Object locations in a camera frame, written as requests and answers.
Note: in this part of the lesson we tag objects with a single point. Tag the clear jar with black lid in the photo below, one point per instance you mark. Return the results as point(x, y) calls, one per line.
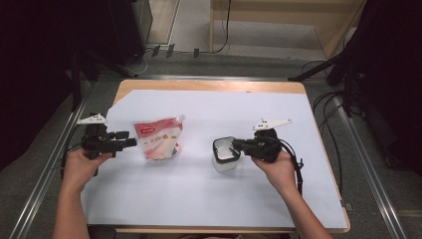
point(225, 154)

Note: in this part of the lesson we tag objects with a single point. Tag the wooden table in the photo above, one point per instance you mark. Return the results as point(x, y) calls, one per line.
point(212, 85)

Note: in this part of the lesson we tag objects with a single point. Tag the dark curtain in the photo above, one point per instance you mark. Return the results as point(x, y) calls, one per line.
point(394, 83)
point(30, 66)

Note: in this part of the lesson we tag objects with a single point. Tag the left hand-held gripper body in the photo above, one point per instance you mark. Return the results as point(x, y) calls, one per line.
point(98, 144)

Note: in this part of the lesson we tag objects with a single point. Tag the light wooden furniture frame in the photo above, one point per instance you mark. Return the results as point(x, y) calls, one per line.
point(335, 30)

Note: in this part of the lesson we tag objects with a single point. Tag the black cabinet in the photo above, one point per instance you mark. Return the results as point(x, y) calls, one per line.
point(122, 30)

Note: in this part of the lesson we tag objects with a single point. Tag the metal floor rail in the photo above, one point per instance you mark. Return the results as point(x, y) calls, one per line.
point(382, 199)
point(212, 77)
point(34, 202)

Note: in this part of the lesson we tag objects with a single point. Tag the person's right hand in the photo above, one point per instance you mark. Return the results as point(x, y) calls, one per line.
point(282, 176)

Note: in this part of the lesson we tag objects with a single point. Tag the black metal stand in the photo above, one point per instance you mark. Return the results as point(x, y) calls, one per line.
point(315, 70)
point(77, 89)

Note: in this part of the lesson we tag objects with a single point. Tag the person's left hand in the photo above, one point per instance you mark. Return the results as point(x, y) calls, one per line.
point(78, 171)

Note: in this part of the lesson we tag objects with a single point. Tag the small metal bracket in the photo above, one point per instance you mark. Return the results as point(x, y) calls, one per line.
point(348, 206)

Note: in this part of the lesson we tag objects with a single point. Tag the small black floor block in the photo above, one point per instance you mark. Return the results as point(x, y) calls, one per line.
point(156, 50)
point(170, 50)

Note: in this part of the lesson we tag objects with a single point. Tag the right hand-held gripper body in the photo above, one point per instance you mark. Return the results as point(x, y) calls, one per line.
point(267, 146)

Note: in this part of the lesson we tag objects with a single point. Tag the red white spout pouch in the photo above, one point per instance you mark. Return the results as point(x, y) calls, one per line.
point(159, 139)

